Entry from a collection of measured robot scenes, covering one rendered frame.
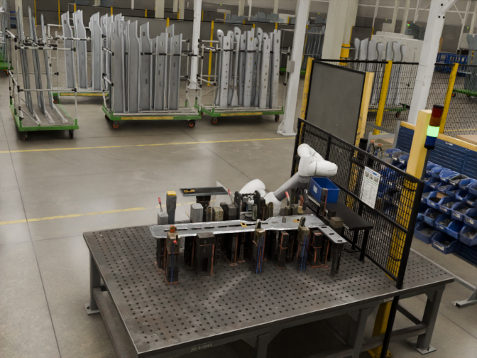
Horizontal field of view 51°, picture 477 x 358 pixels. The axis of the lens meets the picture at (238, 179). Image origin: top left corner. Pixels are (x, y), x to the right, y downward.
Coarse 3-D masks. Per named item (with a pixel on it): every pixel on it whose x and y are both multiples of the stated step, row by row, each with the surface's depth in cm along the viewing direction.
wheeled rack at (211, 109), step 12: (204, 48) 1097; (216, 48) 1049; (240, 48) 1150; (216, 60) 1058; (204, 108) 1136; (216, 108) 1132; (228, 108) 1147; (240, 108) 1162; (252, 108) 1178; (216, 120) 1114; (276, 120) 1191
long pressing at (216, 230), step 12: (288, 216) 405; (300, 216) 408; (312, 216) 410; (156, 228) 363; (168, 228) 365; (180, 228) 367; (204, 228) 370; (216, 228) 372; (228, 228) 374; (240, 228) 376; (252, 228) 378; (264, 228) 380; (276, 228) 382; (288, 228) 384
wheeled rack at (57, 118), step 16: (16, 48) 812; (32, 48) 824; (48, 48) 837; (64, 48) 849; (16, 64) 821; (16, 112) 933; (48, 112) 969; (64, 112) 983; (32, 128) 865; (48, 128) 877; (64, 128) 890
